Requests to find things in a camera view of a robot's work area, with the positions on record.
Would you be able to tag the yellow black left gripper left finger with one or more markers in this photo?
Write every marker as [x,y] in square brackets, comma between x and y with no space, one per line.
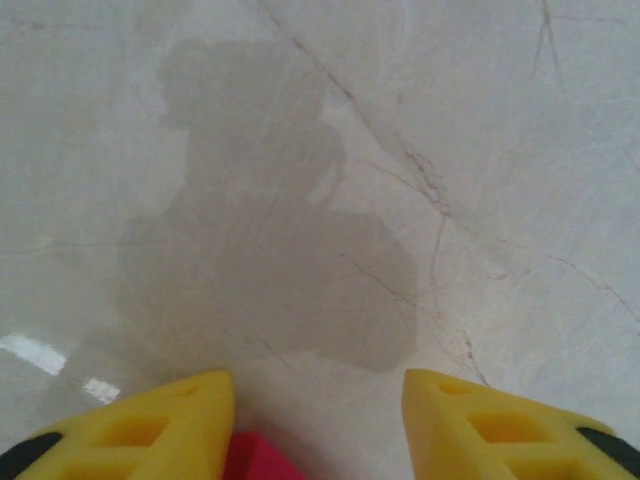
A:
[200,425]

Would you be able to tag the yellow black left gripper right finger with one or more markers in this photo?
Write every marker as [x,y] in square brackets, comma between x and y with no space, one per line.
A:
[435,425]

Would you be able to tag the red t-shirt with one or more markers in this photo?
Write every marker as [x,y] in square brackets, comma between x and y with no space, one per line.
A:
[255,460]

